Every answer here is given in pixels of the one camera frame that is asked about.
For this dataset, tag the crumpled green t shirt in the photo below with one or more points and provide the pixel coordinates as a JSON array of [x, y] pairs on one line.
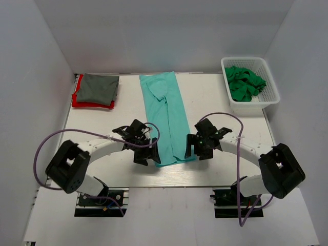
[[243, 83]]

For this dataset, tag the teal t shirt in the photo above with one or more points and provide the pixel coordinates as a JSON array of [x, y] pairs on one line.
[[164, 108]]

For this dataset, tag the folded grey t shirt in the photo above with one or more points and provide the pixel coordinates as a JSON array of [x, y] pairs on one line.
[[97, 89]]

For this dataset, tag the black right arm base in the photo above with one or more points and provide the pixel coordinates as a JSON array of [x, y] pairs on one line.
[[225, 202]]

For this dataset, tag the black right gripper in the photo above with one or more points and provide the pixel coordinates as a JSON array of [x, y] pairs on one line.
[[191, 140]]

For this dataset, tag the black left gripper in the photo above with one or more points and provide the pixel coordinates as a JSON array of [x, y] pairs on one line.
[[141, 158]]

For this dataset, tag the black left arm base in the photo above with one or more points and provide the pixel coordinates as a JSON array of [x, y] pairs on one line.
[[113, 206]]

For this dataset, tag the white plastic basket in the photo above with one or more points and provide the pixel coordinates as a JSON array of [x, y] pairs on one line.
[[265, 98]]

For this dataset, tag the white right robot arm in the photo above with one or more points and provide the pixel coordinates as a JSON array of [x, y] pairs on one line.
[[280, 171]]

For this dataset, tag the folded red t shirt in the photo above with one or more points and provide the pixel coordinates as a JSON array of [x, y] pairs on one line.
[[76, 104]]

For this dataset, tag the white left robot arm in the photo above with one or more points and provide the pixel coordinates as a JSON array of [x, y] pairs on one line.
[[68, 167]]

